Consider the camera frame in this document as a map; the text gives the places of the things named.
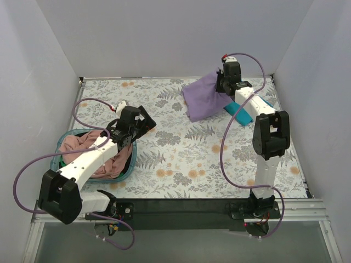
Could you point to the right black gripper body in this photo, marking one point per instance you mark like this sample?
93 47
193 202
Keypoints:
219 84

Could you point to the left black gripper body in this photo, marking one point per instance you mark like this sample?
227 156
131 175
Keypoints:
141 122

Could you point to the purple t shirt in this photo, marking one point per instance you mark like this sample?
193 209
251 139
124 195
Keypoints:
201 98

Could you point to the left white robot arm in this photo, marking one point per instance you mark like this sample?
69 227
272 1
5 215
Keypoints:
60 193

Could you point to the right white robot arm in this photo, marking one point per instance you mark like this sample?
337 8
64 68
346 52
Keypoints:
271 135

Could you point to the folded teal t shirt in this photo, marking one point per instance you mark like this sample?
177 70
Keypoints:
247 113

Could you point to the pink t shirt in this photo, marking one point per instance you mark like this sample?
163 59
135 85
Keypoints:
114 168

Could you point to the green garment in basket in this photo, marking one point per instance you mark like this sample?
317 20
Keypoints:
62 164

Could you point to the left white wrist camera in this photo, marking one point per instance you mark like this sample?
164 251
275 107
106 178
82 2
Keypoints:
117 109

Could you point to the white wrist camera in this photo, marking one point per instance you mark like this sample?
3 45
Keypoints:
228 58
117 109

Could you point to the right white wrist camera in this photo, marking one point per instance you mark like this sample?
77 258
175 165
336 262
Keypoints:
228 58

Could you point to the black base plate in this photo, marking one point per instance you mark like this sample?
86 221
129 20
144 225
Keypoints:
189 214

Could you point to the aluminium frame rail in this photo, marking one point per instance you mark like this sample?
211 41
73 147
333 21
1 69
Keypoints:
302 234

